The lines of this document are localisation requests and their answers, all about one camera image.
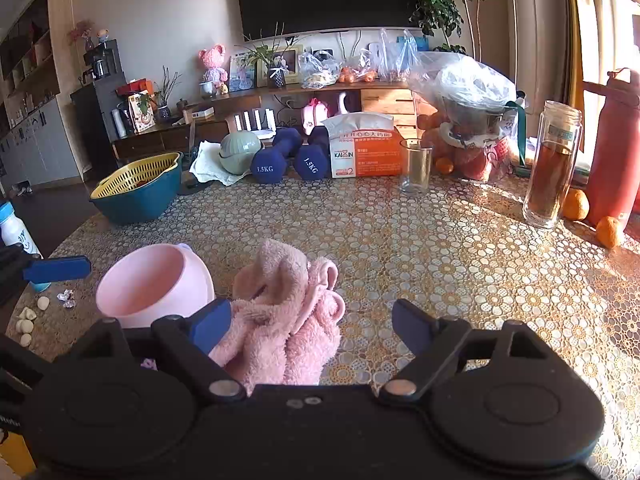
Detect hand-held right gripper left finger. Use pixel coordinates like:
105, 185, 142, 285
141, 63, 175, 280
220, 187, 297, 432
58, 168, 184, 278
55, 299, 247, 403

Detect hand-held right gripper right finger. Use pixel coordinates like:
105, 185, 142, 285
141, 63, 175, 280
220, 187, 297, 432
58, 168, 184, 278
380, 299, 566, 406

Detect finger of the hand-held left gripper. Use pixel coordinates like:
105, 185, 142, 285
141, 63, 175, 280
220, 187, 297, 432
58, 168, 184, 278
0, 245, 92, 306

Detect pink fluffy towel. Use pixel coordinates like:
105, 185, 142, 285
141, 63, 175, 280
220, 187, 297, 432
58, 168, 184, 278
207, 238, 346, 397

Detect pink plastic cup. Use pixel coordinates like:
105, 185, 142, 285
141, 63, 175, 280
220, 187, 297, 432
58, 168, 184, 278
95, 243, 216, 330

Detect white bottle with blue cap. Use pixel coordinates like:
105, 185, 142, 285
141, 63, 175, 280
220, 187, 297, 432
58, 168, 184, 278
0, 201, 51, 293

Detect gold floral tablecloth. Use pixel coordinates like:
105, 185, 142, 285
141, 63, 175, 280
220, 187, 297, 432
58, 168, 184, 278
5, 170, 640, 480

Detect teal plastic basin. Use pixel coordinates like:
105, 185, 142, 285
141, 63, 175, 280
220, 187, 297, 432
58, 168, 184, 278
90, 151, 183, 226

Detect yellow strainer basket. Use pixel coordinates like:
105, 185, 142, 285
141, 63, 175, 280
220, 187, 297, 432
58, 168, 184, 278
91, 152, 180, 199

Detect dark cabinet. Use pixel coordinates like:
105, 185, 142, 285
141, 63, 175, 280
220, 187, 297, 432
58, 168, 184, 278
70, 72, 128, 176

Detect clear drinking glass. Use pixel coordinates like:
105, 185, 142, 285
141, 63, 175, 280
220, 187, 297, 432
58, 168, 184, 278
399, 139, 434, 196

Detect white cloth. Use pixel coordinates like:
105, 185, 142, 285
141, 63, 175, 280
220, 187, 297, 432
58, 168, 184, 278
189, 141, 251, 186

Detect blue dumbbell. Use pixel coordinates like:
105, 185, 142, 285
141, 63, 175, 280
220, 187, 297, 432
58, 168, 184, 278
293, 126, 332, 181
250, 127, 304, 184

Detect green lidded bowl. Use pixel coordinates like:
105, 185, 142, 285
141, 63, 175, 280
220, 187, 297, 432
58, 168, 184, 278
219, 131, 264, 176

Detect patterned gift bag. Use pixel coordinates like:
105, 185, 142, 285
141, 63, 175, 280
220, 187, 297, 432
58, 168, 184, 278
127, 91, 156, 134

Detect orange tissue box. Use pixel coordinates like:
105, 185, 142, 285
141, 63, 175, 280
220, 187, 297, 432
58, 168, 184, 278
322, 112, 406, 179

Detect clear container of fruit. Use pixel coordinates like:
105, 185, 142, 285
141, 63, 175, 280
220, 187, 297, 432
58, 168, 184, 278
412, 95, 523, 183

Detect twigs in dark vase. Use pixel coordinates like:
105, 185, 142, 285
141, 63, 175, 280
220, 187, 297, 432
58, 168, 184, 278
152, 66, 183, 121

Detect red box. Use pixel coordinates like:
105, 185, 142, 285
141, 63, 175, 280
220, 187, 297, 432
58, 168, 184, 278
116, 79, 153, 97

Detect white slatted rack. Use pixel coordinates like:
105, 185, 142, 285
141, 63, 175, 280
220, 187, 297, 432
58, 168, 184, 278
225, 108, 278, 136

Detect glass bottle of tea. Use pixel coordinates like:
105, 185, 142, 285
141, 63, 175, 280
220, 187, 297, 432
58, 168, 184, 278
522, 101, 583, 231

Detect black coffee machine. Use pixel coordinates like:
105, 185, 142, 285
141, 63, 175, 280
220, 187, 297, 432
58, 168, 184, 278
81, 39, 121, 85

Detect green ribbon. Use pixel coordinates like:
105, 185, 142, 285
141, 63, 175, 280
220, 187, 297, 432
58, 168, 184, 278
515, 91, 529, 166

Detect wooden television console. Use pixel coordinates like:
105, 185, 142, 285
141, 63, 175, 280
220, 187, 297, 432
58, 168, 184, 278
112, 80, 426, 161

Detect pink flowers in vase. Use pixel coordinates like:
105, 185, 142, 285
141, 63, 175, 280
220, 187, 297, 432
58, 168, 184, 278
68, 20, 96, 52

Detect crumpled clear plastic bag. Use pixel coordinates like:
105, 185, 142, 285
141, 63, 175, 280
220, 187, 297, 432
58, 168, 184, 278
410, 51, 518, 116

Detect blue picture card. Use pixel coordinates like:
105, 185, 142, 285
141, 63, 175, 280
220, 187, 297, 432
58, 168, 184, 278
229, 53, 258, 92

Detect small plant in dark vase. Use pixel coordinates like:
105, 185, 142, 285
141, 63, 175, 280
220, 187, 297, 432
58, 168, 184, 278
242, 25, 301, 89

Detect pink bear figure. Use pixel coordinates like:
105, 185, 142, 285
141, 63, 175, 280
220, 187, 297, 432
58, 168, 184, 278
197, 45, 229, 96

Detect plastic bag of oranges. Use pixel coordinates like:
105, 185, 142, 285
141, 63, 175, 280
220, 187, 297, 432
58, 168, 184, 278
337, 55, 381, 84

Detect red water bottle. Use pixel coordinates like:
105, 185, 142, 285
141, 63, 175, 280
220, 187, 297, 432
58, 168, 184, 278
585, 67, 640, 228

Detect clear and blue plastic bag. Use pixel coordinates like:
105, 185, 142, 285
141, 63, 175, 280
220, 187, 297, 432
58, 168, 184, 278
372, 27, 426, 83

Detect plastic bag of food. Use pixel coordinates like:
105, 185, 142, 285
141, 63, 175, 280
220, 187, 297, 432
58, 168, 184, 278
298, 50, 341, 90

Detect tall leafy potted tree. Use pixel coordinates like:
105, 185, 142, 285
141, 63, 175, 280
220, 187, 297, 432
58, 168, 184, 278
410, 0, 501, 56

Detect yellow curtain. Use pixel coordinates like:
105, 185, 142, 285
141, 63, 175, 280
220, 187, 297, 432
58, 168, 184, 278
560, 0, 601, 111

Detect wall shelf unit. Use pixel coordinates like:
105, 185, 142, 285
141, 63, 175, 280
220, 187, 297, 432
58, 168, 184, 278
0, 0, 76, 196

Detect cream photo frame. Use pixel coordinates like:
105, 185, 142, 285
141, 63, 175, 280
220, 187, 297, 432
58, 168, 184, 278
256, 45, 304, 87

